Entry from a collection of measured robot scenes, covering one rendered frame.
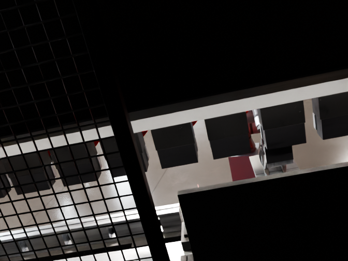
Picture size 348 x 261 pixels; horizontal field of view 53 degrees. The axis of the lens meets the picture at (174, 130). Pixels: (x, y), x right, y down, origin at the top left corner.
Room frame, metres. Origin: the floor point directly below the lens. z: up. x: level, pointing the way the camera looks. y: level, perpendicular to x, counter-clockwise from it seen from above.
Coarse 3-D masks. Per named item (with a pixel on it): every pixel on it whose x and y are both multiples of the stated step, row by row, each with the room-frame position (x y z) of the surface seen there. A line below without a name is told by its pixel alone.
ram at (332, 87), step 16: (336, 80) 1.13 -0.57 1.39; (256, 96) 1.16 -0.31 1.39; (272, 96) 1.16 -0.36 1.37; (288, 96) 1.15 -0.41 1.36; (304, 96) 1.14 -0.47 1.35; (320, 96) 1.14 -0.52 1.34; (176, 112) 1.20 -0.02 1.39; (192, 112) 1.19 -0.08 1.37; (208, 112) 1.19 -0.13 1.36; (224, 112) 1.18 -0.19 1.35; (144, 128) 1.22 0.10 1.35; (16, 144) 1.28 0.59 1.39; (32, 144) 1.27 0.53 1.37; (48, 144) 1.27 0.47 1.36; (64, 144) 1.26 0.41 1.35
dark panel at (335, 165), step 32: (192, 192) 0.72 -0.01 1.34; (224, 192) 0.71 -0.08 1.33; (256, 192) 0.70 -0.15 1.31; (288, 192) 0.69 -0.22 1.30; (320, 192) 0.68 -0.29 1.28; (192, 224) 0.72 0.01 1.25; (224, 224) 0.71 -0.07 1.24; (256, 224) 0.70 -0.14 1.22; (288, 224) 0.69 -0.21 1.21; (320, 224) 0.68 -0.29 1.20; (224, 256) 0.71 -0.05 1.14; (256, 256) 0.70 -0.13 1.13; (288, 256) 0.69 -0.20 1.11; (320, 256) 0.68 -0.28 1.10
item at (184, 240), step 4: (184, 224) 1.03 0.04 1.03; (184, 228) 1.01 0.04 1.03; (184, 232) 0.99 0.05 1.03; (184, 236) 0.98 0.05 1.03; (184, 240) 0.96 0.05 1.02; (188, 240) 0.96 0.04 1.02; (184, 244) 0.96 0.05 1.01; (188, 244) 0.96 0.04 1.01; (184, 248) 0.96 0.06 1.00; (188, 248) 0.96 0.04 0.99
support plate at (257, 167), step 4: (252, 156) 1.47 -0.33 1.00; (256, 156) 1.46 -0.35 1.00; (252, 160) 1.44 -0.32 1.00; (256, 160) 1.43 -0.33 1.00; (252, 164) 1.40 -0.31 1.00; (256, 164) 1.39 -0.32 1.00; (260, 164) 1.38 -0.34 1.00; (288, 164) 1.33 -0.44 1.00; (292, 164) 1.32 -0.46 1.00; (296, 164) 1.31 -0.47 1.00; (256, 168) 1.36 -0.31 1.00; (260, 168) 1.35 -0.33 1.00; (288, 168) 1.29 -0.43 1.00; (296, 168) 1.28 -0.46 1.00; (256, 172) 1.32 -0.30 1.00; (260, 172) 1.31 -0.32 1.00; (264, 172) 1.31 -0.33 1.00; (256, 176) 1.29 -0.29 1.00; (260, 176) 1.29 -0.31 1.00
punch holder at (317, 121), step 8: (328, 96) 1.13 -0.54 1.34; (336, 96) 1.13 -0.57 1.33; (344, 96) 1.12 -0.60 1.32; (312, 104) 1.21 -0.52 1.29; (320, 104) 1.13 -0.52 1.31; (328, 104) 1.13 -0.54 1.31; (336, 104) 1.13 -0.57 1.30; (344, 104) 1.12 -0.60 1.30; (320, 112) 1.14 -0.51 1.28; (328, 112) 1.13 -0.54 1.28; (336, 112) 1.13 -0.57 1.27; (344, 112) 1.12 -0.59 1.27; (320, 120) 1.15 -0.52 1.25; (328, 120) 1.13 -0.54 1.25; (336, 120) 1.13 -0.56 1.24; (344, 120) 1.12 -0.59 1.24; (320, 128) 1.15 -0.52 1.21; (328, 128) 1.13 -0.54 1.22; (336, 128) 1.13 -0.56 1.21; (344, 128) 1.12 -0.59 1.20; (320, 136) 1.16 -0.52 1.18; (328, 136) 1.13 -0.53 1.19; (336, 136) 1.13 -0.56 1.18
